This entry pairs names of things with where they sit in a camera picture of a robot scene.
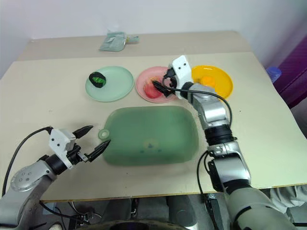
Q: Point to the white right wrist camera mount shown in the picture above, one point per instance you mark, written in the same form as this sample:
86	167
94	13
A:
182	72

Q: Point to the clear plastic bag packet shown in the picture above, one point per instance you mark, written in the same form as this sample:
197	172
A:
112	42

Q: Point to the white shoe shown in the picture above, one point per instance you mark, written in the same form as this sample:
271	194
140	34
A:
57	226

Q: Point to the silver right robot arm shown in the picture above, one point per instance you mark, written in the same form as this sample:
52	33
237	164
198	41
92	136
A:
213	112

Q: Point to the red toy item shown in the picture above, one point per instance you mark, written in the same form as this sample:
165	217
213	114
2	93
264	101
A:
151	92

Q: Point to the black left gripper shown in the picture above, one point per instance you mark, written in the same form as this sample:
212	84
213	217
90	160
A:
75	154

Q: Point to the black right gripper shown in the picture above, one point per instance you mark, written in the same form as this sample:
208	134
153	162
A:
173	82

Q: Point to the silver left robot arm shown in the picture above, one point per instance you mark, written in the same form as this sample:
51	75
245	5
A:
24	178

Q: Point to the black and green toy item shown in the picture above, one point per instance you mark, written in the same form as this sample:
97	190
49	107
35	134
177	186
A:
98	79

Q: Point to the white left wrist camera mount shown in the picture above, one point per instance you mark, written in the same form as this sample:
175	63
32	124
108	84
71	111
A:
58	140

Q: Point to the pink plate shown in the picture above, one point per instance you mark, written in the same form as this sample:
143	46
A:
146	74

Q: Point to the light green plate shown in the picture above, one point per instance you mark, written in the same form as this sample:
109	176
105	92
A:
117	83

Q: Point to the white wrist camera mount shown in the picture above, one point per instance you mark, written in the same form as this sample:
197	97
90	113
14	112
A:
58	140
182	72

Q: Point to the grey crumpled cloth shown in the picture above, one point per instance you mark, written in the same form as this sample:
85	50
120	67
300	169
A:
287	194

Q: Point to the translucent green plastic tray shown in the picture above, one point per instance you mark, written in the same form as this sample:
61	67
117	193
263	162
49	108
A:
153	129

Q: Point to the orange toy item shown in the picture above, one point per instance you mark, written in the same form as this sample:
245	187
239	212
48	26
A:
208	81

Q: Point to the blue bottle cap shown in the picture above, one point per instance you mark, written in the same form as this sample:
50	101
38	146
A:
274	73

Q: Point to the yellow plate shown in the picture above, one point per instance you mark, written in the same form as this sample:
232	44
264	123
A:
220	74

